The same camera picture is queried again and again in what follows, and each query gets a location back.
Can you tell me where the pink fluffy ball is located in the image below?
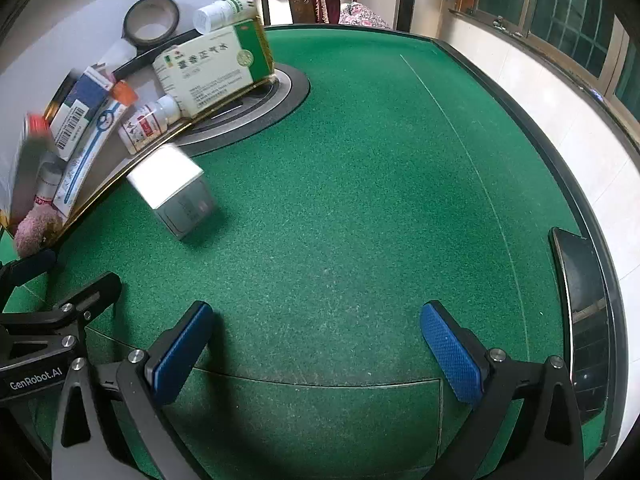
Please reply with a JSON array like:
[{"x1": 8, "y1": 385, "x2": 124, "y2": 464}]
[{"x1": 14, "y1": 205, "x2": 63, "y2": 256}]

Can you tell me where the silver white box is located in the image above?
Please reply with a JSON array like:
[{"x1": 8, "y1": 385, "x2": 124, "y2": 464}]
[{"x1": 126, "y1": 142, "x2": 219, "y2": 241}]

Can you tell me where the small white vial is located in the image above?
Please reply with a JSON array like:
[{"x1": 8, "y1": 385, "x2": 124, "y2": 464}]
[{"x1": 34, "y1": 162, "x2": 66, "y2": 208}]

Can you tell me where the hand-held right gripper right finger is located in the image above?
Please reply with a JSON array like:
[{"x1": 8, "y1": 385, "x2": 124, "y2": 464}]
[{"x1": 419, "y1": 300, "x2": 586, "y2": 480}]

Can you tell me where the large white pill bottle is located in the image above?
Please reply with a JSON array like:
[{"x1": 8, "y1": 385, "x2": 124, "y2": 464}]
[{"x1": 192, "y1": 0, "x2": 257, "y2": 35}]

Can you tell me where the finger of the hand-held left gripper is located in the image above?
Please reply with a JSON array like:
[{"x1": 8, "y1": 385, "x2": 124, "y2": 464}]
[
  {"x1": 0, "y1": 249, "x2": 57, "y2": 306},
  {"x1": 50, "y1": 272, "x2": 123, "y2": 321}
]

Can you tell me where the black tape roll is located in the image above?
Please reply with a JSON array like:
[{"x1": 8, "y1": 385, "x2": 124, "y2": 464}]
[{"x1": 122, "y1": 0, "x2": 180, "y2": 51}]

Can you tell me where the floral cloth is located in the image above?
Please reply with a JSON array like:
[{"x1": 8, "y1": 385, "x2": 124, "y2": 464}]
[{"x1": 339, "y1": 1, "x2": 393, "y2": 30}]

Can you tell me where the round table control panel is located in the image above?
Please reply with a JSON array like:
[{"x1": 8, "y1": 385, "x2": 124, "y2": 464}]
[{"x1": 172, "y1": 62, "x2": 311, "y2": 158}]

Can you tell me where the wooden framed window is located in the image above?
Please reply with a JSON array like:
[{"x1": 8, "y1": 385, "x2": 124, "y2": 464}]
[{"x1": 447, "y1": 0, "x2": 640, "y2": 123}]

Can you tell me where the red-capped bottle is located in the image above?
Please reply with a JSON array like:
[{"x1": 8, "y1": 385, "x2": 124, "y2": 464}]
[{"x1": 10, "y1": 114, "x2": 53, "y2": 226}]

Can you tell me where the gold-edged white cardboard box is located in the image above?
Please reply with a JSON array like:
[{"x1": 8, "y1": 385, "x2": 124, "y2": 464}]
[{"x1": 0, "y1": 0, "x2": 276, "y2": 241}]

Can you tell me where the small white bottle red label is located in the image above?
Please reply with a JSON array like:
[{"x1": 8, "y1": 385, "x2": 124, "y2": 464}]
[{"x1": 117, "y1": 95, "x2": 181, "y2": 156}]

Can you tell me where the black smartphone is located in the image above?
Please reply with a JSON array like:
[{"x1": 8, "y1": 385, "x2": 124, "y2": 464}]
[{"x1": 549, "y1": 227, "x2": 615, "y2": 423}]

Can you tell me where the green and white medicine box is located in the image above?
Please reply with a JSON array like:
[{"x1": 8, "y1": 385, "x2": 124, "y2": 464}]
[{"x1": 152, "y1": 19, "x2": 275, "y2": 118}]

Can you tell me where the long white ointment box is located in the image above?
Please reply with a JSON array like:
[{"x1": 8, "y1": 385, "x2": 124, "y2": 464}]
[{"x1": 52, "y1": 82, "x2": 139, "y2": 218}]

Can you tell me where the black pen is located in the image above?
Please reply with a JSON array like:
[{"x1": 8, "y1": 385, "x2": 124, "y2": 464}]
[{"x1": 111, "y1": 27, "x2": 203, "y2": 83}]

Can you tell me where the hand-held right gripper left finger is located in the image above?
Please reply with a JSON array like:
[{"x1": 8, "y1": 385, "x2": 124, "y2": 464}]
[{"x1": 51, "y1": 300, "x2": 216, "y2": 480}]

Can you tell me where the blue and white medicine box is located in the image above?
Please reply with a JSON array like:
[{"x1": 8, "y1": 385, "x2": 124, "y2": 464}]
[{"x1": 50, "y1": 65, "x2": 116, "y2": 162}]

